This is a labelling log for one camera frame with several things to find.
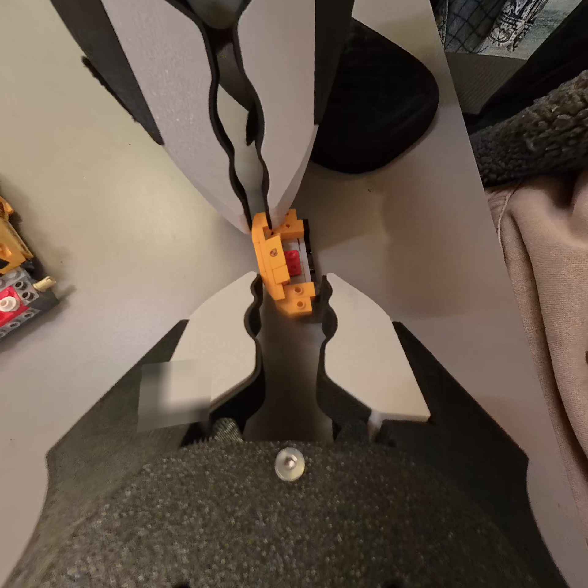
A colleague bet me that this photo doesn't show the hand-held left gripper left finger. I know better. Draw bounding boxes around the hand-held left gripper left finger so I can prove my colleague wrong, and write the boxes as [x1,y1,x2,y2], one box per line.
[171,271,265,409]

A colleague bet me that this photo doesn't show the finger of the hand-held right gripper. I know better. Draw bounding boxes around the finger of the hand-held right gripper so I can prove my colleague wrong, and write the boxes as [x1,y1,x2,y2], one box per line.
[235,0,319,226]
[100,0,253,230]

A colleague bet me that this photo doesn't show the beige garment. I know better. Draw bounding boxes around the beige garment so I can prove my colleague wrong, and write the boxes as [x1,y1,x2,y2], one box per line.
[484,173,588,538]

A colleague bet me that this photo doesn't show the orange red grey lego assembly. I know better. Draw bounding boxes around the orange red grey lego assembly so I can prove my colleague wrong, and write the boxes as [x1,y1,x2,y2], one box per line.
[250,209,323,319]

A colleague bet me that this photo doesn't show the yellow lego car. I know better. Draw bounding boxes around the yellow lego car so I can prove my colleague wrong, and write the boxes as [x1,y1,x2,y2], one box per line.
[0,194,61,340]

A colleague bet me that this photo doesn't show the dark fleece jacket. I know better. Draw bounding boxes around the dark fleece jacket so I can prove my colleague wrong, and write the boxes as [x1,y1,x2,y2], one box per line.
[468,72,588,190]

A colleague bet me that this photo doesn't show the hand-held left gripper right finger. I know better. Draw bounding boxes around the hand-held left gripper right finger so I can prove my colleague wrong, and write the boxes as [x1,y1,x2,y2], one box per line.
[317,273,432,425]

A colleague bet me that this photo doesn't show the orange arch lego piece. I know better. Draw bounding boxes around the orange arch lego piece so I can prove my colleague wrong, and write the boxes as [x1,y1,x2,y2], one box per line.
[250,213,289,300]

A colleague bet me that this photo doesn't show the plaid cloth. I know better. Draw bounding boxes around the plaid cloth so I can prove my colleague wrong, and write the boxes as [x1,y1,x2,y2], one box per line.
[432,0,554,58]

